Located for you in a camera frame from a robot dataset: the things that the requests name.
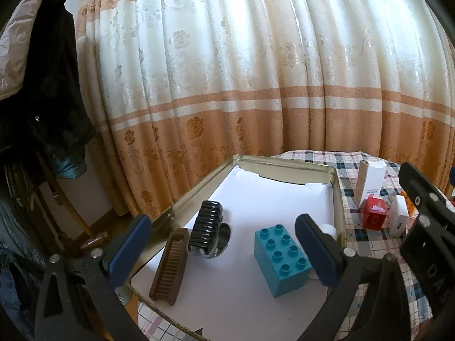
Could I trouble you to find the white power bank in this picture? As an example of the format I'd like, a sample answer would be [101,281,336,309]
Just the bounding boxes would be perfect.
[388,195,409,237]

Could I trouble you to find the large teal toy brick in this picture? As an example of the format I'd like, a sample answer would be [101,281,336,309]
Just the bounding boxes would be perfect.
[254,224,312,298]

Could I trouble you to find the brown wooden comb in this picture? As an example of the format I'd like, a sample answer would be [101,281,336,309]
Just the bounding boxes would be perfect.
[149,228,190,305]

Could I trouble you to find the red toy brick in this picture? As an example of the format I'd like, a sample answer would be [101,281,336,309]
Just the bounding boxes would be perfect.
[362,196,388,231]

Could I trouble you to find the tall white carton box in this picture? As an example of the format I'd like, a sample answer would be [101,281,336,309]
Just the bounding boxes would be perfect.
[353,160,386,209]

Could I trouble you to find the black hair clip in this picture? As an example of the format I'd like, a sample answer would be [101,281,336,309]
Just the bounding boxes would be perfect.
[188,200,231,259]

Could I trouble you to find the orange cube block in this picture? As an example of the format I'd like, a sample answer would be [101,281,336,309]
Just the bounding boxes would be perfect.
[400,190,417,217]

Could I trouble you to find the plaid tablecloth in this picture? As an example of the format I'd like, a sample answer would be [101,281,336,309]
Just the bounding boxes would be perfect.
[137,150,431,340]

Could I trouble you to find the dark hanging clothes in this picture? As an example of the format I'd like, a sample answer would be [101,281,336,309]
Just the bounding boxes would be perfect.
[1,0,96,340]

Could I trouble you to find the cream and orange curtain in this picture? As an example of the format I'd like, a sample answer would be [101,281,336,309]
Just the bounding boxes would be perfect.
[76,0,454,218]

